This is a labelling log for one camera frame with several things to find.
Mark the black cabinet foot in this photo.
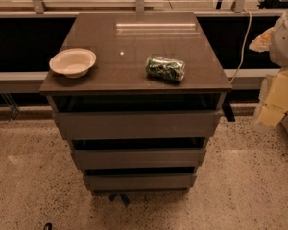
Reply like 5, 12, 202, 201
108, 193, 130, 207

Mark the dark grey drawer cabinet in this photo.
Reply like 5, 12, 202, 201
38, 11, 236, 208

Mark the grey bottom drawer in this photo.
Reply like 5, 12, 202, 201
84, 173, 196, 191

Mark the grey top drawer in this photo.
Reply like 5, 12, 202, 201
55, 111, 222, 140

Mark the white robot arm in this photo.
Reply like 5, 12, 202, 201
249, 9, 288, 128

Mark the white paper bowl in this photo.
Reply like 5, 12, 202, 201
49, 48, 97, 78

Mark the white hanging cable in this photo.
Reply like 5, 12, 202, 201
229, 8, 252, 84

